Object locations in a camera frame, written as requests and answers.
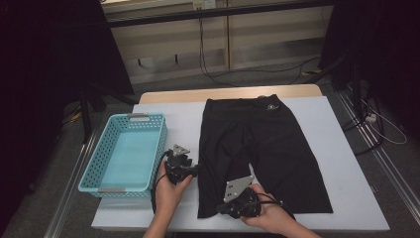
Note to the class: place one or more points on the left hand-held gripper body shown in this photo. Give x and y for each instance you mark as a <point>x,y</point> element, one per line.
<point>178,165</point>

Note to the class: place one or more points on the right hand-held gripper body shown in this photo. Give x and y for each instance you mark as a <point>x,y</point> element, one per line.
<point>236,190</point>

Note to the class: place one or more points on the light blue plastic basket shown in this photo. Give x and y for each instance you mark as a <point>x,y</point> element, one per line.
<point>128,155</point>

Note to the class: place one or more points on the black shorts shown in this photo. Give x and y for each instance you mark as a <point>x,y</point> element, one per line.
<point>264,139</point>

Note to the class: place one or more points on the person's left hand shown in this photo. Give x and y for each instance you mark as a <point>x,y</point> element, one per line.
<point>166,198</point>

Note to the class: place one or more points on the person's right hand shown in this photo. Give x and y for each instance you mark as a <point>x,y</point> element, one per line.
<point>272,218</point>

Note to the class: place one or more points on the black metal stand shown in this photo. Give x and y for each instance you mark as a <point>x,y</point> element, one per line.
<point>356,92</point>
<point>85,125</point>

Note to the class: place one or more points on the beige cabinet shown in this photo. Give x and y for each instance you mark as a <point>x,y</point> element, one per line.
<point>270,49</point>

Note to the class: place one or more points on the white power plug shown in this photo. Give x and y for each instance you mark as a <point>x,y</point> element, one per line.
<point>370,118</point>

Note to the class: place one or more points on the black horizontal bar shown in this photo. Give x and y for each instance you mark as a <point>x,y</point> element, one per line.
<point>214,13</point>

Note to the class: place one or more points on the black curtain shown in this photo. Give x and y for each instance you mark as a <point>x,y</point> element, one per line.
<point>39,82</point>
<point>389,49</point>

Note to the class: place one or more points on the aluminium floor rail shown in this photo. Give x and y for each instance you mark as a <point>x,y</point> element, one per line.
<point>67,198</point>
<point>388,165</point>

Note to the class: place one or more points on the white wall socket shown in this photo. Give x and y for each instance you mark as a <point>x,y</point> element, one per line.
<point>204,4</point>

